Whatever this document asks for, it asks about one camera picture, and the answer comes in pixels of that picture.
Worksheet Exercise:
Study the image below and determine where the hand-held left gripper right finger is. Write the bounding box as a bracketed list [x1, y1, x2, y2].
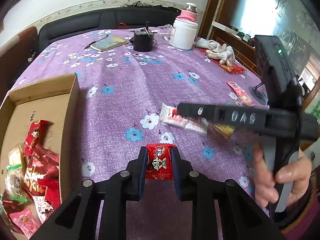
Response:
[171, 146, 287, 240]

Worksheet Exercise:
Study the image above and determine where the clear plastic cup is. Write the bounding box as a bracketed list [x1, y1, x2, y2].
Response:
[160, 24, 175, 37]

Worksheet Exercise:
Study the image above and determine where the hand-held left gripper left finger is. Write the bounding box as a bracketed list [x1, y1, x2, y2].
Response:
[30, 146, 148, 240]

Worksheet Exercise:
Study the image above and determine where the red foil bag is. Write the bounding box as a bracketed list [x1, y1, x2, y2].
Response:
[200, 49, 245, 74]

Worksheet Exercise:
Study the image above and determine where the white work glove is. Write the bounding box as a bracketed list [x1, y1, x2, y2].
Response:
[205, 44, 236, 67]
[195, 37, 223, 51]

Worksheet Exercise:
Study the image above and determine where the white plastic jar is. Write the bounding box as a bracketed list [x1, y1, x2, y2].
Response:
[171, 15, 199, 50]

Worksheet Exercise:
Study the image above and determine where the clear green-edged snack packet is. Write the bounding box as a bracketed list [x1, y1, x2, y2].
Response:
[2, 164, 28, 203]

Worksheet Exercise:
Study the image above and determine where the brown armchair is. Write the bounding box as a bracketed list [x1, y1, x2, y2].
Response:
[0, 26, 39, 93]

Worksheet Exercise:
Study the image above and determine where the grey phone stand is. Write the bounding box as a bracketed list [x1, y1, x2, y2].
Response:
[250, 82, 269, 104]

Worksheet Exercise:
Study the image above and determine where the dark cloth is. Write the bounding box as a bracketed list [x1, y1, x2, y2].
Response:
[120, 1, 180, 12]

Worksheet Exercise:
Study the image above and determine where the pink snack packet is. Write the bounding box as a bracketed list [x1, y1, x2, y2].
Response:
[10, 209, 42, 238]

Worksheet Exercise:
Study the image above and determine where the black leather sofa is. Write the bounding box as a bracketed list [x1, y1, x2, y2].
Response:
[37, 4, 184, 48]

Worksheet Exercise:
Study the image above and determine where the pink sleeved thermos bottle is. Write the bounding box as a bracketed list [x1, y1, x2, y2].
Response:
[180, 2, 199, 22]

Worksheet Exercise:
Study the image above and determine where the pink clear-window bread packet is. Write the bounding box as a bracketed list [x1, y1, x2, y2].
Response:
[226, 81, 255, 107]

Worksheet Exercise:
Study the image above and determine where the black cup device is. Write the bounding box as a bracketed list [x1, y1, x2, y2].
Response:
[132, 22, 157, 53]

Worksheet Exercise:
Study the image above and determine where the cardboard box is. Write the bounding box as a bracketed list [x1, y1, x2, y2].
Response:
[0, 73, 80, 235]

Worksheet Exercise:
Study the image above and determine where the large red foil snack packet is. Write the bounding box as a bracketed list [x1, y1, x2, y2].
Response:
[24, 146, 60, 198]

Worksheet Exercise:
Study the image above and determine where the person's right hand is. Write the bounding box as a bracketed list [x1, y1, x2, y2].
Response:
[252, 144, 313, 208]

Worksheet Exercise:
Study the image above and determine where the black pen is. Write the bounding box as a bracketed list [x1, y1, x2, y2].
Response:
[85, 35, 109, 49]

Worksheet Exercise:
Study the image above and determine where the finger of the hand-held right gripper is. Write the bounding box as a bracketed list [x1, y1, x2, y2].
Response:
[177, 102, 222, 127]

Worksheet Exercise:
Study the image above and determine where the red white cartoon snack packet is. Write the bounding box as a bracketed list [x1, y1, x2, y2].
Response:
[32, 180, 62, 224]

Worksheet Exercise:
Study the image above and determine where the etched glass panel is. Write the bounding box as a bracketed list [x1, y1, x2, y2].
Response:
[227, 0, 320, 80]

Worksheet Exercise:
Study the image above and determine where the yellow notebook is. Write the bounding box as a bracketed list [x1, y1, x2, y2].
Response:
[89, 35, 130, 52]

